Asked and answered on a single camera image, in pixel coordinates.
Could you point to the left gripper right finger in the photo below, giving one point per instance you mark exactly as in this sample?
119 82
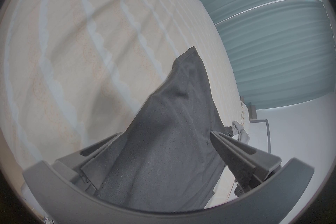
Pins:
244 162

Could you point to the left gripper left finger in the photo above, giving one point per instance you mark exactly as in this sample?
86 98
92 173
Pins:
86 165

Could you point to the black T-shirt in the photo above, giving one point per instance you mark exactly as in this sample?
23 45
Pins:
162 152

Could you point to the pile of clothes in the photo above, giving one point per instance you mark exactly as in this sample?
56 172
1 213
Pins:
240 129

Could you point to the bed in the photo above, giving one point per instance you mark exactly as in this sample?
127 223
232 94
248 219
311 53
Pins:
78 60

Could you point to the white printed pillow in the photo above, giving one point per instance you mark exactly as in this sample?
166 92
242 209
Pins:
244 112

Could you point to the grey bedside table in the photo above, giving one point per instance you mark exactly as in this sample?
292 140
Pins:
252 112

